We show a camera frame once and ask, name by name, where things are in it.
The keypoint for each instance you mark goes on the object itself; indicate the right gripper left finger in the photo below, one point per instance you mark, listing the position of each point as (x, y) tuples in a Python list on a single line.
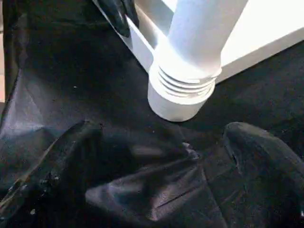
[(54, 180)]

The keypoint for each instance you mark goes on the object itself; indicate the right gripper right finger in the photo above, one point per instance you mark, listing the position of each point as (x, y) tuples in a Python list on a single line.
[(268, 180)]

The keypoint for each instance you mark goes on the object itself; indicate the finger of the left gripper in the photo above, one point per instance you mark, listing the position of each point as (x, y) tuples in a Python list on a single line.
[(114, 16), (131, 12)]

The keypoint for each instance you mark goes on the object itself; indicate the white plastic table top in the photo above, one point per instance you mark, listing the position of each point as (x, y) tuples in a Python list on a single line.
[(261, 28)]

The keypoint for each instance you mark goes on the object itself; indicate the black work mat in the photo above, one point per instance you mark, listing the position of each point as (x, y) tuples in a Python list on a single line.
[(71, 83)]

